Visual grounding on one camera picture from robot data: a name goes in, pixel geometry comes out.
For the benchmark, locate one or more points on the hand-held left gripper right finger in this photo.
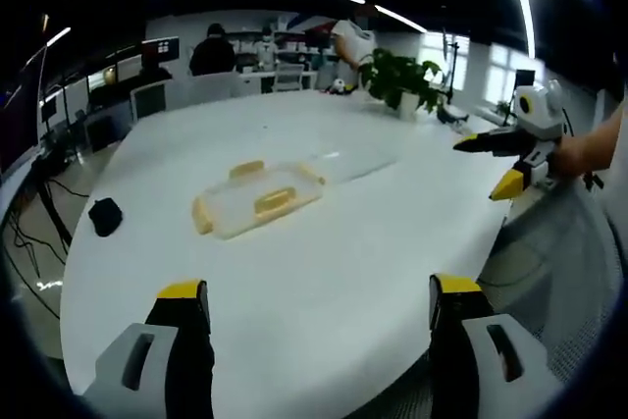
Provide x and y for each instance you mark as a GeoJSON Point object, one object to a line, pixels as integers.
{"type": "Point", "coordinates": [471, 335]}

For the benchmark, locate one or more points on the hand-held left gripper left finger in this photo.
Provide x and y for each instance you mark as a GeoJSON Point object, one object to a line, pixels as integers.
{"type": "Point", "coordinates": [167, 340]}

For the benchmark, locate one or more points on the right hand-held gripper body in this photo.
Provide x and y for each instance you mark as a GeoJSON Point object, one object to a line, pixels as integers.
{"type": "Point", "coordinates": [538, 130]}

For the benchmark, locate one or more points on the clear container lid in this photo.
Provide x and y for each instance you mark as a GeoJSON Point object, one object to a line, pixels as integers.
{"type": "Point", "coordinates": [258, 197]}

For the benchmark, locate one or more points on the black stand with clamp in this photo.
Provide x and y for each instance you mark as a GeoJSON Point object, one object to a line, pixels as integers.
{"type": "Point", "coordinates": [450, 80]}

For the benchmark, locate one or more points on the white mesh chair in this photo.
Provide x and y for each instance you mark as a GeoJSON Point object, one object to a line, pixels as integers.
{"type": "Point", "coordinates": [549, 267]}

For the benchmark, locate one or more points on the green potted plant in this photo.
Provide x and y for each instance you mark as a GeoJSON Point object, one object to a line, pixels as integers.
{"type": "Point", "coordinates": [400, 79]}

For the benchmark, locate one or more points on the black cloth object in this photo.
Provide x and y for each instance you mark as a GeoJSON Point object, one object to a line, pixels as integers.
{"type": "Point", "coordinates": [105, 217]}

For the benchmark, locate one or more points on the small white and black toy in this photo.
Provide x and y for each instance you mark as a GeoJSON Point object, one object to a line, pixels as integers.
{"type": "Point", "coordinates": [336, 86]}

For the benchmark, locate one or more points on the white office chair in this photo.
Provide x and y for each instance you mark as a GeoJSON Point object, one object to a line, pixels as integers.
{"type": "Point", "coordinates": [288, 76]}

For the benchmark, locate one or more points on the computer monitor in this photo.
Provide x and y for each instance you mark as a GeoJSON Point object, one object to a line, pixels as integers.
{"type": "Point", "coordinates": [161, 51]}

